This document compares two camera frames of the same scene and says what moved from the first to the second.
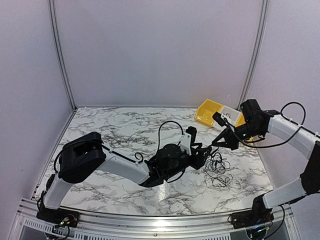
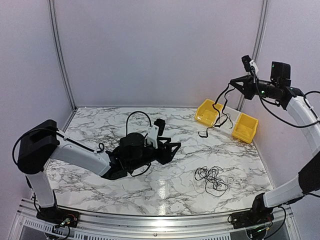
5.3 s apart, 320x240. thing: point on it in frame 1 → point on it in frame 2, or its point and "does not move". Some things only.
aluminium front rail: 32,225 does not move
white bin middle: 232,115 does not move
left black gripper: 199,161 → 166,156
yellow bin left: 205,111 does not move
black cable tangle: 215,168 → 214,186
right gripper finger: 223,134 → 246,79
